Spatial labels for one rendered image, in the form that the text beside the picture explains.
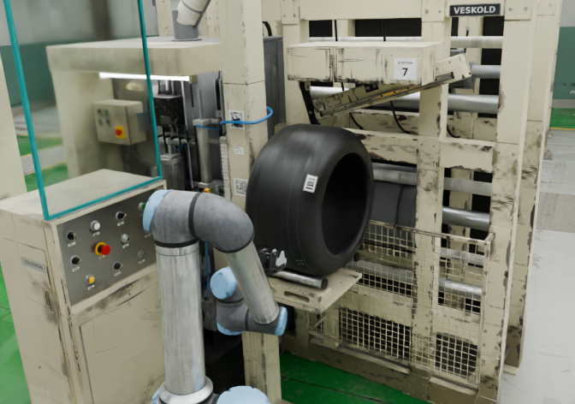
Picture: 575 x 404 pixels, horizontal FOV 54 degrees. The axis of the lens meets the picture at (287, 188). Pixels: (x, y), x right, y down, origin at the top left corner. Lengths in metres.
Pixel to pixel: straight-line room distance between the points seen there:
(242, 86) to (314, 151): 0.43
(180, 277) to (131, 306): 0.97
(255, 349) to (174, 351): 1.19
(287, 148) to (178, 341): 0.87
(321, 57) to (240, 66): 0.34
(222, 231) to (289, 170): 0.70
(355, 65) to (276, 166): 0.53
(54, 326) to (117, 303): 0.24
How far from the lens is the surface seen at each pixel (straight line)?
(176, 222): 1.41
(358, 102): 2.45
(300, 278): 2.27
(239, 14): 2.25
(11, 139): 5.58
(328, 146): 2.08
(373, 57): 2.25
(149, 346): 2.58
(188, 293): 1.50
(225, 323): 1.90
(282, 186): 2.02
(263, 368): 2.76
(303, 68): 2.41
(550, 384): 3.41
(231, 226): 1.39
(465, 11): 2.44
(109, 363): 2.45
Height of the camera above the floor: 1.95
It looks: 18 degrees down
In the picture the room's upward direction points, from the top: 2 degrees counter-clockwise
